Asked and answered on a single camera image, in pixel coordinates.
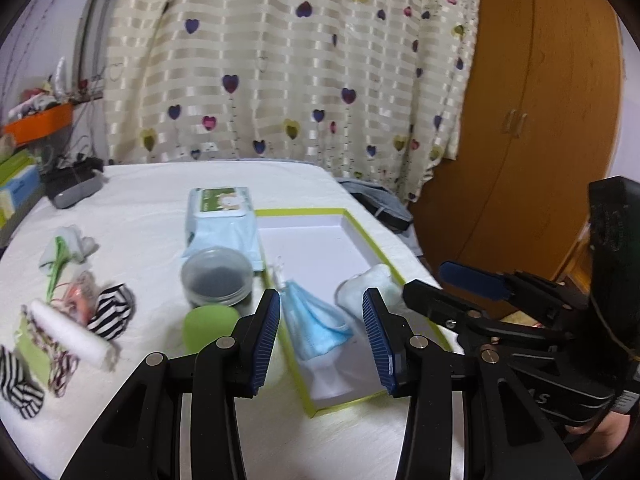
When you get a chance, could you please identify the window frame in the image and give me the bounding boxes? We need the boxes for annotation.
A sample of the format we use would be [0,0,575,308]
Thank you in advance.
[72,0,116,100]

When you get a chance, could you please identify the black tracking camera box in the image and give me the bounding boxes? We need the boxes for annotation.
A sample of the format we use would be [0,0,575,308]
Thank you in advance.
[588,176,639,321]

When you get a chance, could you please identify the heart patterned cream curtain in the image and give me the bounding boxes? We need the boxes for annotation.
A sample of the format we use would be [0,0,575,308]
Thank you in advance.
[104,0,480,202]

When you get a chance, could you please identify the person's right hand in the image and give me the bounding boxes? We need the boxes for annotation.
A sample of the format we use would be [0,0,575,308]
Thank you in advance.
[566,412,630,465]

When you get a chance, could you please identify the brown wooden wardrobe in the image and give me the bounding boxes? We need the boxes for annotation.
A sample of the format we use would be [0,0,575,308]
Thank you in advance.
[413,0,623,278]

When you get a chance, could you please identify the green cardboard box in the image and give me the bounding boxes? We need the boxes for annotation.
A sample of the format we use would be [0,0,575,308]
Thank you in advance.
[0,150,36,186]

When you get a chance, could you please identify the green lidded jar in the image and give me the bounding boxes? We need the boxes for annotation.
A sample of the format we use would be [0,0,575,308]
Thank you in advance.
[182,304,240,354]

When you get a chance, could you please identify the light blue white sock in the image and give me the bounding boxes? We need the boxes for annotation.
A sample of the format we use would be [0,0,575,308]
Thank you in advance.
[38,224,99,276]

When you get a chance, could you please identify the orange tray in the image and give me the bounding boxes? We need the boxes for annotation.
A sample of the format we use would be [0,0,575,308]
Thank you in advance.
[4,103,73,146]

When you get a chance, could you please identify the grey black headset device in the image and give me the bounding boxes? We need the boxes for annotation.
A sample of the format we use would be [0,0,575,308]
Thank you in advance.
[42,157,104,209]

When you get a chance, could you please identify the blue face mask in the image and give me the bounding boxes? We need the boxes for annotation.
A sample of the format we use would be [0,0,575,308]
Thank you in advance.
[281,281,354,361]

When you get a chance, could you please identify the clear jar dark contents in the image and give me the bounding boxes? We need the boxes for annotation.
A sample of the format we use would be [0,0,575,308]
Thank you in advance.
[180,247,254,307]

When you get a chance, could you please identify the orange trinket plastic bag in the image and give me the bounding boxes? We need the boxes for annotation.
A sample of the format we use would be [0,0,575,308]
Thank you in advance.
[62,271,99,326]

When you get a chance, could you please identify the green microfibre cloth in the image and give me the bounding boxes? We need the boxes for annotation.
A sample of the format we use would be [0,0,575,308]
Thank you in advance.
[15,306,79,398]

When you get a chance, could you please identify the black white striped cloth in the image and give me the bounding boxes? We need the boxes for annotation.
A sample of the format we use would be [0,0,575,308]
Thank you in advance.
[0,346,44,419]
[87,284,136,341]

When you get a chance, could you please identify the green rimmed white box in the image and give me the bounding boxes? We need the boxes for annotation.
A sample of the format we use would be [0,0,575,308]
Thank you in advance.
[257,208,435,418]

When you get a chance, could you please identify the white bandage roll red stripes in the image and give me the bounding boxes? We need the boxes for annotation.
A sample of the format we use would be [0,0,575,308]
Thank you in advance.
[28,299,117,372]

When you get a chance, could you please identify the white fluffy sock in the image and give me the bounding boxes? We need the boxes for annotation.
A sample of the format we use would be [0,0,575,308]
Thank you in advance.
[334,263,402,320]

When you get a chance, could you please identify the wet wipes pack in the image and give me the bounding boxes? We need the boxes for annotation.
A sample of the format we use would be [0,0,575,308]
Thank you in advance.
[182,186,265,272]

